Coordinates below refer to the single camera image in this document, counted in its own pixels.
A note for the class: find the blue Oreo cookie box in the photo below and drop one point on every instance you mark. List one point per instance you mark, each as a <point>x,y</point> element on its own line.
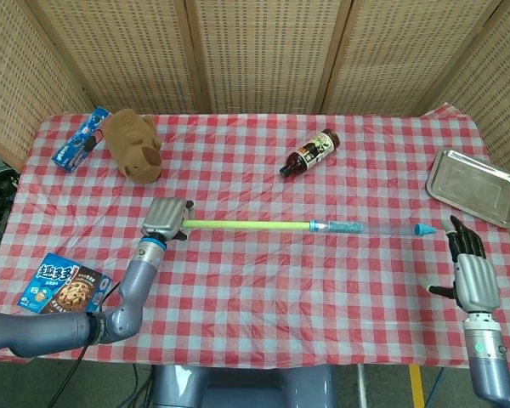
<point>78,142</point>

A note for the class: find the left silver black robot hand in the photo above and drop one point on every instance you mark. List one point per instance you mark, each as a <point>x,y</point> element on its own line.
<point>166,217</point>

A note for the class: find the red white checkered tablecloth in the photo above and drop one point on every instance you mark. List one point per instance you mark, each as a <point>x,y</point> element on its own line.
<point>259,306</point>

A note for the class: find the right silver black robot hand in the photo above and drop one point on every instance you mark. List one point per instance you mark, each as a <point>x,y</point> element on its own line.
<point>476,280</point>

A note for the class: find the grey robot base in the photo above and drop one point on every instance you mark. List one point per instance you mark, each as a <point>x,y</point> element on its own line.
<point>242,387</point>

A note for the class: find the blue chocolate chip cookie box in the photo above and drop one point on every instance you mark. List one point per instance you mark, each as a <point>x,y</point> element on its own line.
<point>64,285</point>

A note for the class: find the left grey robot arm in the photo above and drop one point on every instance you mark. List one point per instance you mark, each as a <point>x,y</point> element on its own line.
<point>47,331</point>

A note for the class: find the bamboo folding screen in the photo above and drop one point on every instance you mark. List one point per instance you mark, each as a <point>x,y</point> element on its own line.
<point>263,51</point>

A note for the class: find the stainless steel tray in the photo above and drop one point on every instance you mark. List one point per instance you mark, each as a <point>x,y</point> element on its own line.
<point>472,185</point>

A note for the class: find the dark sauce bottle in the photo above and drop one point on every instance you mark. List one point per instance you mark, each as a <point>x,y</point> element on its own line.
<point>310,153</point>

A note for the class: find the white table leg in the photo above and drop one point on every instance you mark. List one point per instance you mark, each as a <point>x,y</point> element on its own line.
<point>360,387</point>

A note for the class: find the brown capybara plush toy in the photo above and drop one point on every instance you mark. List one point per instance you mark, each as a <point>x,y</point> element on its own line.
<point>136,144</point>

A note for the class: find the clear tube with blue beads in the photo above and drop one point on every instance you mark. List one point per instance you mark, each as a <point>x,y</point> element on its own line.
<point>344,227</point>

